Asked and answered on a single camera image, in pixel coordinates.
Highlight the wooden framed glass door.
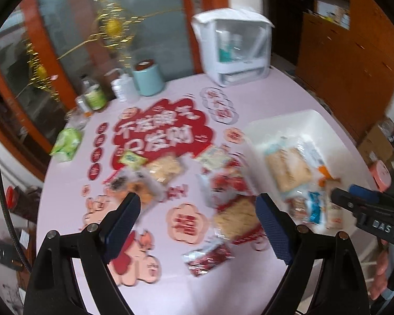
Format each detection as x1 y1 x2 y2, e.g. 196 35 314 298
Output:
0 0 230 171

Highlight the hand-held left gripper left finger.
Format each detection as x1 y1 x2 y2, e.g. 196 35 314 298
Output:
23 192 142 315

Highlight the clear puffed snack packet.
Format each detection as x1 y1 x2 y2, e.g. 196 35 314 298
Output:
212 198 261 242
148 156 186 182

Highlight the white storage box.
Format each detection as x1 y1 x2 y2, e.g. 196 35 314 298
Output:
191 7 276 87

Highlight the glass cup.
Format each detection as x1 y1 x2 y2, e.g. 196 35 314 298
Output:
65 107 87 128

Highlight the glass bottle with green label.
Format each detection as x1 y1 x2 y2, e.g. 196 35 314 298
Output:
80 75 107 111

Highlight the teal bottle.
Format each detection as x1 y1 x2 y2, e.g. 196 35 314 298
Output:
218 31 232 63

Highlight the red and white jujube packet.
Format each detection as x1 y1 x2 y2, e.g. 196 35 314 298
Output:
197 161 250 209

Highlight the gold door ornament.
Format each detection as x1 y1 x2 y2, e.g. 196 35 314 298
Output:
92 0 142 69
23 39 63 106

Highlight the orange and white bar packet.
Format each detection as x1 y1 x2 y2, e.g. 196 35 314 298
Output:
299 141 342 187

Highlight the white plastic bin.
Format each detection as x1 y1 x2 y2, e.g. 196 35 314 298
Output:
241 109 378 237

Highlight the small green snack packet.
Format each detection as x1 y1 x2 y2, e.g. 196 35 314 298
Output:
118 151 147 168

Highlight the red lidded container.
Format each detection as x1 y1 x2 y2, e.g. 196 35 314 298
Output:
5 186 20 207

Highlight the white pill bottle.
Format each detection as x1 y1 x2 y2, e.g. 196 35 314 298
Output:
111 79 123 101

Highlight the green and white snack packet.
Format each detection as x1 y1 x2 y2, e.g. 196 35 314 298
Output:
197 146 230 168

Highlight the dark red snack packet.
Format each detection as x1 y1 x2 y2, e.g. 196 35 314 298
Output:
182 241 234 278

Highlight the pink round container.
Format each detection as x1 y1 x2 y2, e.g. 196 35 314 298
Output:
369 159 393 191

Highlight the white squeeze wash bottle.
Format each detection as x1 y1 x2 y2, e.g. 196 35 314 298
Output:
113 69 140 102

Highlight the green tissue pack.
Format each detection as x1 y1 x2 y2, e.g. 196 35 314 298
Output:
49 127 84 163

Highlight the teal canister with brown lid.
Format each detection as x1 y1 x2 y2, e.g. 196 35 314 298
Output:
132 60 166 96

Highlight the small blue snack packet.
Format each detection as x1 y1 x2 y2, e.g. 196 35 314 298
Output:
307 192 329 224

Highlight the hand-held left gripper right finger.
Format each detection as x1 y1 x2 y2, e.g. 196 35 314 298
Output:
255 193 371 315

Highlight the black cable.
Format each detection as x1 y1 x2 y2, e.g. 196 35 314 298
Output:
0 138 32 273

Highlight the cardboard box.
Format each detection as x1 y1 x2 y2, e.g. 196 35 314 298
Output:
358 118 394 165

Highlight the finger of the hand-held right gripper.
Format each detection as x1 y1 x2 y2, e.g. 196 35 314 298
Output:
348 185 394 209
330 188 365 217

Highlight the beige cracker packet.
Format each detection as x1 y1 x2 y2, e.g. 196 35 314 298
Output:
264 146 314 193

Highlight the person's right hand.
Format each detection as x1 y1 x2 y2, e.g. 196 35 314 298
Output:
369 239 393 302

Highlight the clear bag of round cookies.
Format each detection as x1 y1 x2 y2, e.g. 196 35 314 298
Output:
125 169 165 209

